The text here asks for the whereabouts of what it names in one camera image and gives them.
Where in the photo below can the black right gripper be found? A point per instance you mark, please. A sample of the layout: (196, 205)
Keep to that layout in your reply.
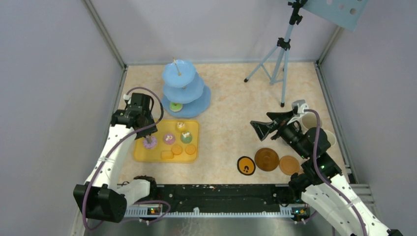
(262, 129)

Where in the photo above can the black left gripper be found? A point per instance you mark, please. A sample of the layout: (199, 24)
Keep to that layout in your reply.
(146, 132)

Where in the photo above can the purple donut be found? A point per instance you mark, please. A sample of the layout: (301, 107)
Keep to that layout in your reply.
(150, 142)

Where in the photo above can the pink flower donut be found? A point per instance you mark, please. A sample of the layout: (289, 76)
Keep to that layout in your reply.
(169, 138)

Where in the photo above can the yellow cupcake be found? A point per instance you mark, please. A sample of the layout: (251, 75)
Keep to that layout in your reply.
(180, 126)

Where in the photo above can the green glazed donut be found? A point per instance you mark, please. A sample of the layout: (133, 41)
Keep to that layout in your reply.
(175, 107)

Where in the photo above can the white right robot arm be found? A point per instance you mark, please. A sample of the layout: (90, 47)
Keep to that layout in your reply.
(322, 185)

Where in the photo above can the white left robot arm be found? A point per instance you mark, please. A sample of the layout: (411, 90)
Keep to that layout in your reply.
(100, 198)

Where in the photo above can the yellow serving tray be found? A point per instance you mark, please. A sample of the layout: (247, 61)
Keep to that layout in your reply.
(141, 154)

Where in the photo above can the round orange cookie left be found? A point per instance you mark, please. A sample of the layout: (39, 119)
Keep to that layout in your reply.
(176, 149)

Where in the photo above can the green cupcake with topping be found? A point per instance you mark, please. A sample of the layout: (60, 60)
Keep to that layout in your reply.
(186, 137)

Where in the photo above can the dark brown wooden saucer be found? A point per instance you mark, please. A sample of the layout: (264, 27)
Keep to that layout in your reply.
(266, 159)

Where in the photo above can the cream cup rear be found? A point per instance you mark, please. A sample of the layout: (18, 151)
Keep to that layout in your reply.
(309, 120)

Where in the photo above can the cream cup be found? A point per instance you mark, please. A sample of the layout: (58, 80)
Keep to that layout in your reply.
(309, 120)
(331, 138)

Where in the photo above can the light brown wooden coaster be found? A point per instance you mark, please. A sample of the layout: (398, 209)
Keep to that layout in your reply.
(289, 165)

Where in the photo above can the black and yellow round coaster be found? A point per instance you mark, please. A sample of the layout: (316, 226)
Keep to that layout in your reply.
(246, 166)

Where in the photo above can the blue three-tier cake stand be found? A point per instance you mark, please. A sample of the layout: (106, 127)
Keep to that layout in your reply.
(183, 84)

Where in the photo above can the cream cup front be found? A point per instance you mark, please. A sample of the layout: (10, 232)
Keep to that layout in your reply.
(331, 138)

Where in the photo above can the light blue tripod stand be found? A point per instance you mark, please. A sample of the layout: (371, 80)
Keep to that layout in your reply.
(283, 43)

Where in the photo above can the light blue perforated panel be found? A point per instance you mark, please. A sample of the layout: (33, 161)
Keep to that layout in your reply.
(344, 13)

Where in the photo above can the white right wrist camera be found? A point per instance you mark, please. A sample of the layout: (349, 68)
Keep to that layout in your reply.
(299, 107)

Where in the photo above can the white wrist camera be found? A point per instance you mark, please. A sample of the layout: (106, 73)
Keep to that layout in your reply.
(299, 107)
(127, 98)

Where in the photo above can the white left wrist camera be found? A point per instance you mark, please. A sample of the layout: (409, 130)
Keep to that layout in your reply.
(127, 98)

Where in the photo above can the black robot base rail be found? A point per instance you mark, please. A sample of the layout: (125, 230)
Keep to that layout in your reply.
(279, 194)

